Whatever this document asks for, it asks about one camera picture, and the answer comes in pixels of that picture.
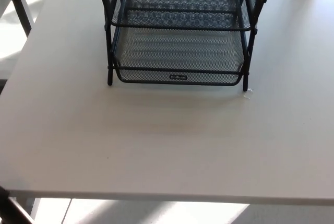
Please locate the white desk leg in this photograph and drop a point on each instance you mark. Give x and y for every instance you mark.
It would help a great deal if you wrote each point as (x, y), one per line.
(35, 208)

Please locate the black mesh tray with label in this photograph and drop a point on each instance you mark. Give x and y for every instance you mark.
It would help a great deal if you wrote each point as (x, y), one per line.
(178, 77)

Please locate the clear tape scrap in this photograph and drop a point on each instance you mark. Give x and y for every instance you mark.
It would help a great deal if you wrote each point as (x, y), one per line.
(247, 94)

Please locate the dark brown metal bar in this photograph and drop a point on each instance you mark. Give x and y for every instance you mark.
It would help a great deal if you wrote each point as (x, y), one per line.
(15, 211)

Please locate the black metal organizer frame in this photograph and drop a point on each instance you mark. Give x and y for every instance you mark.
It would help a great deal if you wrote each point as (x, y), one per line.
(109, 77)

